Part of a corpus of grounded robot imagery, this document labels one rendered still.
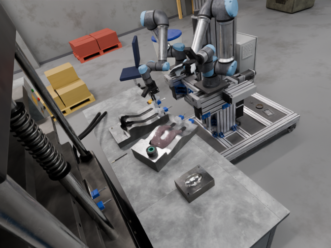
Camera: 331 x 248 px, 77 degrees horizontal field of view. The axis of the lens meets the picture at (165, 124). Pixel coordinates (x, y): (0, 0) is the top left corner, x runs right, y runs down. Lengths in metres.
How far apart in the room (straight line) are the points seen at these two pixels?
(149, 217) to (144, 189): 0.20
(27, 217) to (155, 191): 1.08
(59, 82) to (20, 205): 4.15
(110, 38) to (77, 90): 2.91
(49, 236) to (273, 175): 2.24
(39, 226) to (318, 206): 2.23
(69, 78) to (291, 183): 3.95
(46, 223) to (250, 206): 1.09
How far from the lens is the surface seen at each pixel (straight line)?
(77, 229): 0.89
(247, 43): 2.10
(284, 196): 2.38
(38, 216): 0.45
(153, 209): 1.38
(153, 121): 1.80
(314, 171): 2.63
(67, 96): 4.25
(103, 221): 1.22
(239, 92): 1.89
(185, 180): 1.36
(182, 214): 1.33
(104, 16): 7.91
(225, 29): 1.58
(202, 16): 1.57
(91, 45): 6.65
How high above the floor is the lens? 1.98
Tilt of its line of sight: 39 degrees down
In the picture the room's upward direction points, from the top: 15 degrees counter-clockwise
